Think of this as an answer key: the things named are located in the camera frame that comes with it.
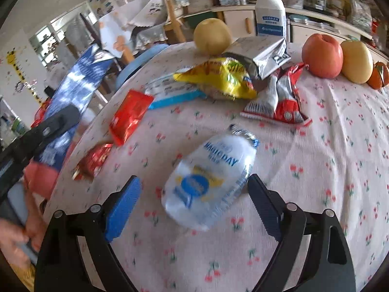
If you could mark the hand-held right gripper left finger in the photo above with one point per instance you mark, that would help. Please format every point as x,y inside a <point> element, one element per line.
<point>123,210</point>

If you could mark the orange print white paper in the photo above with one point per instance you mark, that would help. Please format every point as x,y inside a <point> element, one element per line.
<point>117,36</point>

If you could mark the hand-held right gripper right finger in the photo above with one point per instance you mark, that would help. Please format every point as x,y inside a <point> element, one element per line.
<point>264,206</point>

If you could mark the white blue snack packet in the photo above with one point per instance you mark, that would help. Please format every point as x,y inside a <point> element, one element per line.
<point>173,92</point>

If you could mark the pink plastic bin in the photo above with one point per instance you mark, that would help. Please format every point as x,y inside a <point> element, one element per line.
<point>39,176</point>

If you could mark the wooden chair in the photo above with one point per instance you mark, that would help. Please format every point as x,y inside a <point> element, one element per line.
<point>173,18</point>

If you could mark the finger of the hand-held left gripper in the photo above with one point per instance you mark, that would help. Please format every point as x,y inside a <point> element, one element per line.
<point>54,127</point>

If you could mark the light blue plastic stool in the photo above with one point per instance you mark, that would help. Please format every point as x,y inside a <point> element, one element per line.
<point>136,62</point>

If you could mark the white blue snack bag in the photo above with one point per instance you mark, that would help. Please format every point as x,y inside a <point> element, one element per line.
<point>206,179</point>

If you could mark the tangerine with green leaf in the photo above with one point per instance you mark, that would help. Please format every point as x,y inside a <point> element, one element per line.
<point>375,80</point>

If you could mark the small yellow pear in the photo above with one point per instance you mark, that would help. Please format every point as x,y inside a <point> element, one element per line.
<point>212,36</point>

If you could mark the small red snack packet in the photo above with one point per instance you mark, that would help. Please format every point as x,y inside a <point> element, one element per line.
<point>94,161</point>

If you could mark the person's left hand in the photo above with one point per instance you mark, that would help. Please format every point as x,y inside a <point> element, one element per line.
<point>12,240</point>

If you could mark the grey lace cloth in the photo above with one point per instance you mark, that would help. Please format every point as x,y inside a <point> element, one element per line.
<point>149,36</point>

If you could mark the clear plastic shopping bag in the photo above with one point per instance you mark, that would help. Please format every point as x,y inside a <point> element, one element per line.
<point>360,13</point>

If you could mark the red silver wrapper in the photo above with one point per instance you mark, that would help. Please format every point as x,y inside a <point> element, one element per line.
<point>263,100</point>
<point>290,97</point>

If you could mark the white blue label bottle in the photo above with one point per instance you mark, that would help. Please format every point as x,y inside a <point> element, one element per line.
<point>270,12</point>

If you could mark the red plastic crate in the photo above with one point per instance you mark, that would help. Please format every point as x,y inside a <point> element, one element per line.
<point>41,114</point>

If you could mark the white sideboard cabinet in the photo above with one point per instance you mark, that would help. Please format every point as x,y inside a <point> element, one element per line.
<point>237,21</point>

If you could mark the red apple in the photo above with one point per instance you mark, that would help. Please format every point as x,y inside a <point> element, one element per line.
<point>322,56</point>

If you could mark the silver foil packet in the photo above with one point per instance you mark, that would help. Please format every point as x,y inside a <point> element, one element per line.
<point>261,51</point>

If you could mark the yellow snack packet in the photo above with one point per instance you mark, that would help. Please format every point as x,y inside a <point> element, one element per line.
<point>218,79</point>

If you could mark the large red snack packet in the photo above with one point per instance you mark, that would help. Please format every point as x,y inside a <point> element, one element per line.
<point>130,115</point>

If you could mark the blue white patterned packet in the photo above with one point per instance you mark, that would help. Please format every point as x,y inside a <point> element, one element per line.
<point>79,82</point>

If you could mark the large yellow pear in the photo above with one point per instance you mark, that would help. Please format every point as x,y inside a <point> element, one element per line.
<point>357,62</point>

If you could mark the giraffe height chart sticker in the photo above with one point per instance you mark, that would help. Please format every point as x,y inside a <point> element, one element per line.
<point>18,70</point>

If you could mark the cherry print tablecloth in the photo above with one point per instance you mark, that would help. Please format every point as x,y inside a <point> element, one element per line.
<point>319,158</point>

